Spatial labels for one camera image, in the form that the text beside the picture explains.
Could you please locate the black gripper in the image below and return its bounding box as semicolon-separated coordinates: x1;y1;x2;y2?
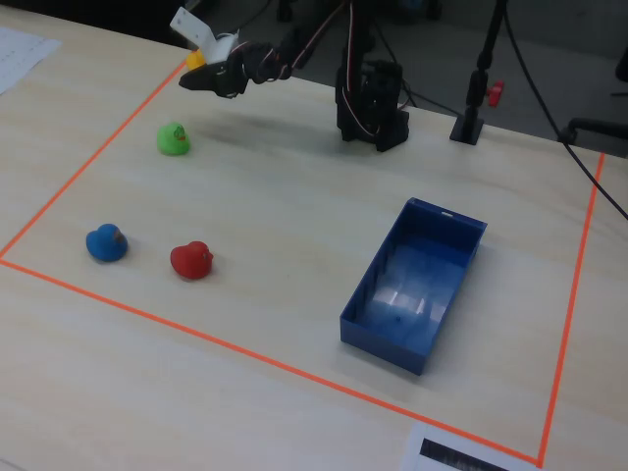
178;45;257;101

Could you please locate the green rubber duck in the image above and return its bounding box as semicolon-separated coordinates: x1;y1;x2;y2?
156;121;192;157

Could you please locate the red rubber duck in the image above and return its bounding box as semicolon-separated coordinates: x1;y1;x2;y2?
169;239;215;282

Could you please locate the blue rubber duck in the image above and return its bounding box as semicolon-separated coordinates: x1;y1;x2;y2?
85;223;130;263

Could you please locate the blue plastic box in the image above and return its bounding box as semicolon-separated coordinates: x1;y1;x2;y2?
339;196;489;377

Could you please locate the orange tape strip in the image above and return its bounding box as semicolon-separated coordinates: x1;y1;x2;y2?
0;257;543;468
537;151;606;469
0;61;190;260

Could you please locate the white printed paper sheet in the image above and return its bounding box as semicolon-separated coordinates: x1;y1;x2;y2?
0;26;63;97

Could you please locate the black chair armrest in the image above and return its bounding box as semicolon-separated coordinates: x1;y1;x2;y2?
558;116;628;148

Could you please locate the white paper with black print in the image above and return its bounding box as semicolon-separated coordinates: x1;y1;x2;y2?
399;423;541;471

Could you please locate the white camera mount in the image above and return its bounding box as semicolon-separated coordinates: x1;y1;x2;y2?
169;6;241;65

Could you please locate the thin black cable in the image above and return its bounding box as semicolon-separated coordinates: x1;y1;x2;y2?
399;81;465;120

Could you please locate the black camera stand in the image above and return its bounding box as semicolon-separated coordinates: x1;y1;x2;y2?
449;0;509;146

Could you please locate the long black cable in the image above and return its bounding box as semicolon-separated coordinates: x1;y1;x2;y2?
500;0;628;221

